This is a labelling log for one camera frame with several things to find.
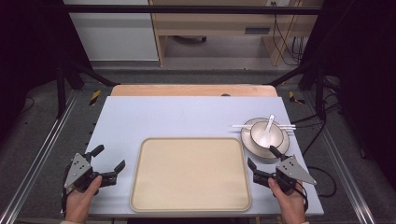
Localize black floor cable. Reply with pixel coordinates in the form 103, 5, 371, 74
290, 102, 340, 199

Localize white ceramic spoon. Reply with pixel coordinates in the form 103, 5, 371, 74
257, 113, 276, 149

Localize black curtain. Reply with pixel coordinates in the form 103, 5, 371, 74
298, 0, 396, 185
0, 0, 92, 141

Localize person's right hand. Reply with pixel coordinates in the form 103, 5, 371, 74
267, 177, 307, 224

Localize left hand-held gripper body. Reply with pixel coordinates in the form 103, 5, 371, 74
64, 152, 119, 195

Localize white plate with dark rim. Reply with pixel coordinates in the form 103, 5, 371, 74
240, 117, 290, 160

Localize aluminium floor rail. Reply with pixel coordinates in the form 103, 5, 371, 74
303, 92, 377, 224
0, 90, 79, 224

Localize yellow black floor tape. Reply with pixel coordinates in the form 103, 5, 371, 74
288, 91, 306, 105
89, 90, 102, 106

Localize black horizontal frame bar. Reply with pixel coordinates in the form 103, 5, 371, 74
62, 4, 323, 16

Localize light wooden desk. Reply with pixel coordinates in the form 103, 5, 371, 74
148, 0, 322, 67

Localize beige plastic tray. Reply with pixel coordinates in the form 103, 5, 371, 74
129, 136, 252, 213

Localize white bowl with dark rim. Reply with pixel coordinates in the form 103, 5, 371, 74
249, 120, 285, 149

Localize dark object under desk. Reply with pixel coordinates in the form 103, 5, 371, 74
172, 35, 208, 45

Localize person's left hand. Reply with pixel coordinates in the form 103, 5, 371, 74
64, 175, 104, 224

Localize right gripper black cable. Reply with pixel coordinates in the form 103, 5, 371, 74
292, 180, 310, 214

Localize black metal frame strut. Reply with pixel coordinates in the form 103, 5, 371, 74
264, 59, 328, 121
55, 57, 120, 119

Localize wooden table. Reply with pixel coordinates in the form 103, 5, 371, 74
110, 83, 278, 98

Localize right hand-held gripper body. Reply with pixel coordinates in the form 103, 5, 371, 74
252, 154, 318, 194

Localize bundle of black cables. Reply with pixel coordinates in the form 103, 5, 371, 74
270, 1, 307, 67

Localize white cabinet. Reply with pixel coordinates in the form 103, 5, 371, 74
63, 0, 160, 63

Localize white chopstick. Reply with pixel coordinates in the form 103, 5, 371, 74
241, 125, 297, 131

